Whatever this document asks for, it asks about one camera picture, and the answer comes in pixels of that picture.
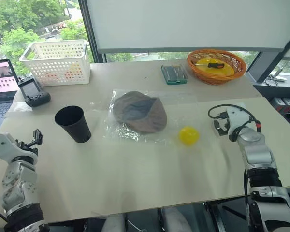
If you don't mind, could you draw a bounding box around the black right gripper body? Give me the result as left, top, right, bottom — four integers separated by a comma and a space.
221, 118, 231, 136

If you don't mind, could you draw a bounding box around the open laptop computer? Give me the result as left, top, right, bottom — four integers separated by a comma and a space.
0, 58, 20, 137

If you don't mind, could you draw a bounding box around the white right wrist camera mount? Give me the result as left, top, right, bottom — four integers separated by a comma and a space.
225, 107, 254, 142

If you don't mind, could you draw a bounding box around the black plastic cup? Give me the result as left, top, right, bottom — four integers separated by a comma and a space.
54, 105, 92, 144

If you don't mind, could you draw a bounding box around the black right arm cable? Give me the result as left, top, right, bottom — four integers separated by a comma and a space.
207, 104, 262, 144

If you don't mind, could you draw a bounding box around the white cable on sill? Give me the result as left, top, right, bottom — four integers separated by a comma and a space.
264, 69, 289, 88

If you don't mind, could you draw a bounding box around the dark slanted window frame post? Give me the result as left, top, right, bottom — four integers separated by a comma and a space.
246, 50, 289, 84

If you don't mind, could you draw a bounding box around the orange toy fruit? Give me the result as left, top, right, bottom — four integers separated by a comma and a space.
63, 68, 78, 80

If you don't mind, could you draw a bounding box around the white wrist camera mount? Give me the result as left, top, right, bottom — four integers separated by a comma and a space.
0, 132, 23, 165
225, 107, 254, 142

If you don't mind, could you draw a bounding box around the white perforated plastic basket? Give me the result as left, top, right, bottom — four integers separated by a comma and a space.
18, 39, 91, 87

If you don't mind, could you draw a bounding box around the grey rounded shape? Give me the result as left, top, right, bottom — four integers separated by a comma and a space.
159, 207, 192, 232
103, 213, 126, 232

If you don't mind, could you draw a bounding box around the black handled screwdriver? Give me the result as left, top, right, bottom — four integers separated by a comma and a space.
196, 62, 226, 69

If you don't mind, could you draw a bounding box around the white roller blind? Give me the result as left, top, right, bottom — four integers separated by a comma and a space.
86, 0, 290, 54

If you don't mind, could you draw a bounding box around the yellow toy fruit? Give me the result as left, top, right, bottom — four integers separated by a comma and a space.
72, 63, 85, 75

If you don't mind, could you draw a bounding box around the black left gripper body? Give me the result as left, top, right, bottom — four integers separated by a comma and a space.
14, 141, 40, 161

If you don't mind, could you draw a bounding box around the clear plastic bag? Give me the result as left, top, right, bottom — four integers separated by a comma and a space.
102, 88, 199, 146

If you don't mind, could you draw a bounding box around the yellow plastic plate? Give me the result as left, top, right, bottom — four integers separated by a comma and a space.
195, 58, 235, 77

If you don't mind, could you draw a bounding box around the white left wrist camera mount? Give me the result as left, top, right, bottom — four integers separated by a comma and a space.
0, 132, 23, 165

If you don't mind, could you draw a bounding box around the yellow plastic ball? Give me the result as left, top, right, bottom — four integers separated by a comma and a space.
178, 126, 200, 146

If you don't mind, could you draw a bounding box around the brown cap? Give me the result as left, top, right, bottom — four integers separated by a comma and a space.
112, 91, 168, 135

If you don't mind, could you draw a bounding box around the black handheld game controller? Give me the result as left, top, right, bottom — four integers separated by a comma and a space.
17, 76, 51, 107

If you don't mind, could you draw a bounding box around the orange wicker basket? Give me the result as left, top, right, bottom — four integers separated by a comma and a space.
186, 49, 247, 86

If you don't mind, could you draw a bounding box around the green screwdriver bit case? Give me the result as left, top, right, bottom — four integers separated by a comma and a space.
161, 63, 189, 86

